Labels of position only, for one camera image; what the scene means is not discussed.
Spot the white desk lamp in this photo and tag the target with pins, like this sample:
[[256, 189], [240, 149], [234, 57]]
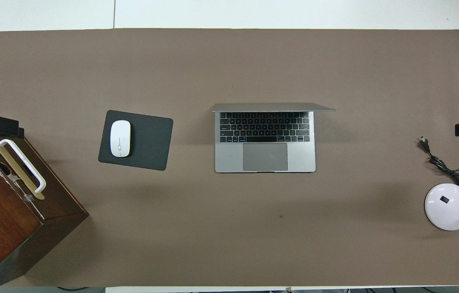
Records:
[[447, 207]]

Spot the silver laptop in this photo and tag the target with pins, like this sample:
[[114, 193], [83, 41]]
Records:
[[229, 156]]

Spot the black mouse pad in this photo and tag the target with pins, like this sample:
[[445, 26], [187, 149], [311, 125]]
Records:
[[150, 142]]

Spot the white computer mouse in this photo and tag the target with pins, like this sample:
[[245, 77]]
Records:
[[120, 138]]

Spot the brown table mat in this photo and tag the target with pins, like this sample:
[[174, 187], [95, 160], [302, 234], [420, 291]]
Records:
[[213, 61]]

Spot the dark brown wooden box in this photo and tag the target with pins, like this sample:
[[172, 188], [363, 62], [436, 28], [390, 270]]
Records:
[[1, 224]]

